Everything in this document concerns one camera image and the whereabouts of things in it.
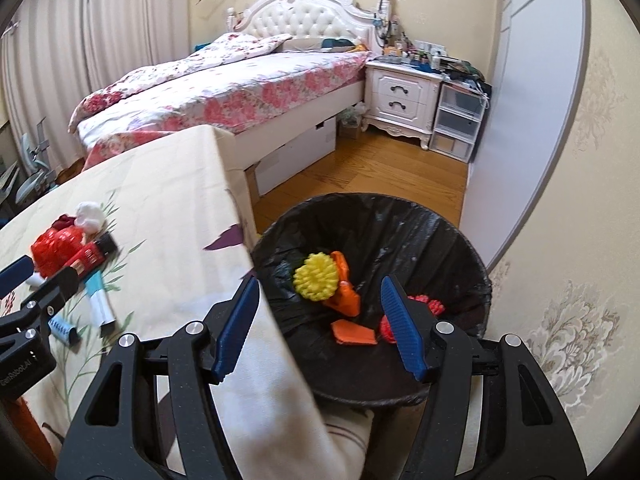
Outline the red plastic bag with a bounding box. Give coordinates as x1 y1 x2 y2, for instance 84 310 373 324
30 226 85 278

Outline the dark red satin cloth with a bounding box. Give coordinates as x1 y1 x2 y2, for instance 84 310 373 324
51 214 76 231

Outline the white blue toothpaste tube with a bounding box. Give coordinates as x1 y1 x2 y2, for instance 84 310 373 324
85 270 116 337

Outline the red bottle black cap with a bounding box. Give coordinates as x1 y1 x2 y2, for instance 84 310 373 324
65 232 118 280

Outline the white plastic bag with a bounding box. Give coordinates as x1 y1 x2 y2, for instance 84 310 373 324
74 202 106 235

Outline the orange paper package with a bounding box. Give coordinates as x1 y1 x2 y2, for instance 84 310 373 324
331 320 378 346

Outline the yellow mesh ball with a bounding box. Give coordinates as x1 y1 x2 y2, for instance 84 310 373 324
293 252 340 302

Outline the light blue tube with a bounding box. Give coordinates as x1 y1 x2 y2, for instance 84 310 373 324
48 314 80 347

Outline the black lined trash bin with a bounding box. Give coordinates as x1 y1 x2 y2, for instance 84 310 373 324
250 193 492 408

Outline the grey desk chair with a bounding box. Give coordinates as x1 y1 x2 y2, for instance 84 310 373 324
1 118 56 214

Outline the red mesh ball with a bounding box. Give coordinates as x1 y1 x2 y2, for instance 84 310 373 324
378 292 446 345

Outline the floral beige bed cover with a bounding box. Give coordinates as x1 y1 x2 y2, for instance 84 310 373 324
1 126 373 479

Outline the orange plastic bag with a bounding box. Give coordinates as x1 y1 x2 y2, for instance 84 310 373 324
322 252 360 318

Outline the beige curtain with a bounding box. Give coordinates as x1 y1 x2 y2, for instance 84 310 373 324
1 0 190 171

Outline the white storage box under bed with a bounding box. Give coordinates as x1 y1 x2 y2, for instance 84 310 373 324
255 117 336 196

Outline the plastic drawer unit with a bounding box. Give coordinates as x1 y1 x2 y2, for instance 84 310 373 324
428 80 490 164

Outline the white sliding wardrobe door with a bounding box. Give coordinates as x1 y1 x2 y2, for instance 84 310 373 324
460 0 590 268

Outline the floral duvet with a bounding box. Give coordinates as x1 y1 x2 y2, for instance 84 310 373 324
67 32 293 134

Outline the white nightstand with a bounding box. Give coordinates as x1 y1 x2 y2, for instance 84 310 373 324
362 61 442 151

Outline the white tufted bed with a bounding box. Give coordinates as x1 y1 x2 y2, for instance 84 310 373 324
75 0 382 168

